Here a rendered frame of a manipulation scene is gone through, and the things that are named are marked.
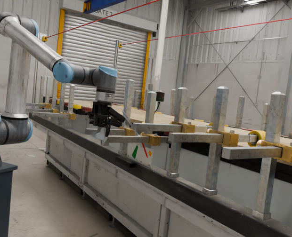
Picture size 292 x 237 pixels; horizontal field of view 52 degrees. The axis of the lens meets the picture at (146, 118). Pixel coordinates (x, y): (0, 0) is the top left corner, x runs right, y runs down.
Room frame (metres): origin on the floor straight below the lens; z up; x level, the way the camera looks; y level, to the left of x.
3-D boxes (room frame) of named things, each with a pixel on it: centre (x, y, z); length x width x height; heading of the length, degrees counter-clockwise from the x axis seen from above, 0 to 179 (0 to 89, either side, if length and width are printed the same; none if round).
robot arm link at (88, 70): (1.49, 0.31, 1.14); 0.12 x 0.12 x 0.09; 61
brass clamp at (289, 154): (1.01, -0.45, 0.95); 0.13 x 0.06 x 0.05; 34
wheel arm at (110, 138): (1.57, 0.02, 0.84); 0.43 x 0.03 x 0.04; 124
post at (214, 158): (1.24, -0.30, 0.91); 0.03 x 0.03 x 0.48; 34
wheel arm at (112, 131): (1.79, 0.15, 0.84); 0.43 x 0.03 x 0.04; 124
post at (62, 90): (2.89, 0.82, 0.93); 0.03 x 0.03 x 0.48; 34
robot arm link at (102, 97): (1.44, 0.21, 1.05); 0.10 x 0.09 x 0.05; 34
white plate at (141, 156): (1.66, 0.02, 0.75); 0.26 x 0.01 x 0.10; 34
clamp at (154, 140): (1.63, -0.03, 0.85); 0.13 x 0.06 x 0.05; 34
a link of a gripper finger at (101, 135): (1.43, 0.21, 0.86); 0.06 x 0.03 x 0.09; 124
